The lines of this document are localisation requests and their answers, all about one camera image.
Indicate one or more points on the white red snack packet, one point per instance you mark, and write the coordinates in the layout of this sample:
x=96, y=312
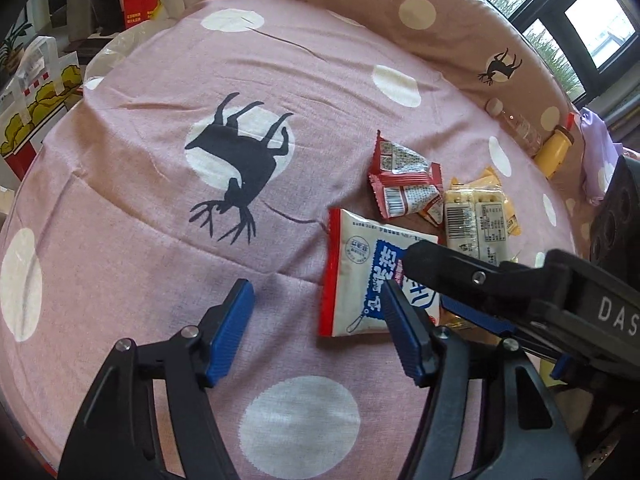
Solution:
x=350, y=260

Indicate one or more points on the popcorn print box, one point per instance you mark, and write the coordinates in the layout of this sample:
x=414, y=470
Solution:
x=30, y=125

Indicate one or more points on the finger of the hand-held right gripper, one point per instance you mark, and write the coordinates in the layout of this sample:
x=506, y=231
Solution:
x=480, y=316
x=450, y=270

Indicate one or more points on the purple polka-dot cloth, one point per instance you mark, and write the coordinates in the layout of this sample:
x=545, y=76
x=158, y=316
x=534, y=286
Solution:
x=597, y=160

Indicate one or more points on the beige snack bar packet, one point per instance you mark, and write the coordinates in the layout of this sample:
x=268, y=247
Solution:
x=487, y=225
x=462, y=220

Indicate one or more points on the brown polka-dot pillow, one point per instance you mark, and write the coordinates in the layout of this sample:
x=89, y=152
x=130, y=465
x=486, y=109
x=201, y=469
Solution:
x=450, y=45

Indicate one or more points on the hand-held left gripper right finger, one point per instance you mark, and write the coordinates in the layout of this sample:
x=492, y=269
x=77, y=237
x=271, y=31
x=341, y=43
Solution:
x=407, y=340

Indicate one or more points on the red paper bag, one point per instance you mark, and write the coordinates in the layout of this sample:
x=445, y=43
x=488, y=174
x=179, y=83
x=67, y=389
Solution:
x=140, y=10

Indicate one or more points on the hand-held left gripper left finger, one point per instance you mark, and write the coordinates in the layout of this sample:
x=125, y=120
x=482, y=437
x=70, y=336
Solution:
x=230, y=330

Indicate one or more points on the clear plastic bag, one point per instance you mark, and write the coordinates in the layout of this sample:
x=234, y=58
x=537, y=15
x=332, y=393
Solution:
x=115, y=52

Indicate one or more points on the clear plastic bottle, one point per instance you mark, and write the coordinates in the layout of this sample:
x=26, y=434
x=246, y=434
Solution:
x=520, y=127

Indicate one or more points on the yellow orange snack packet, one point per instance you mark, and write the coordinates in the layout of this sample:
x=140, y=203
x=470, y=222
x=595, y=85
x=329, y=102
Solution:
x=510, y=210

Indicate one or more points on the potted plant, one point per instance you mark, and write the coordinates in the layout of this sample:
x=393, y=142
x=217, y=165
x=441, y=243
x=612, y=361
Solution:
x=12, y=45

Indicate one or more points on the black-framed window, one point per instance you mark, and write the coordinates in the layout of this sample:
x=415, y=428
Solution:
x=600, y=15

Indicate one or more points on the pink polka-dot bedsheet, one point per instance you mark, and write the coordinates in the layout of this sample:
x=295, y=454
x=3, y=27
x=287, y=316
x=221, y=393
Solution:
x=150, y=210

